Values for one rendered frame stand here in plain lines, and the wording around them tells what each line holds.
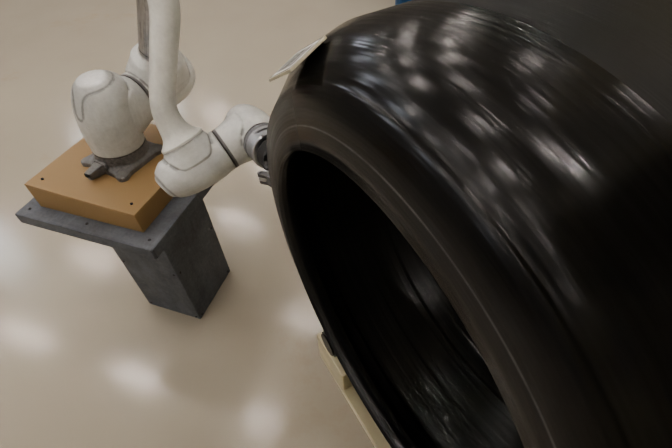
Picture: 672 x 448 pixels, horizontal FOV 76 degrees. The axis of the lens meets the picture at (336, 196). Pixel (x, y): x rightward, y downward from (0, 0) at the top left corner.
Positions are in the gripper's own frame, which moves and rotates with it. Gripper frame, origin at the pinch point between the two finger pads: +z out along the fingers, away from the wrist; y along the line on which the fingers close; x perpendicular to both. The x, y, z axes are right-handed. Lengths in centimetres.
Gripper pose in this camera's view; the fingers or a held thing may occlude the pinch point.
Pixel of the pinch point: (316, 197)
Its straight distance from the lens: 78.5
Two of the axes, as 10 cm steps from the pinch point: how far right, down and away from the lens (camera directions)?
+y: 8.6, -3.9, 3.3
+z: 5.0, 4.8, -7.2
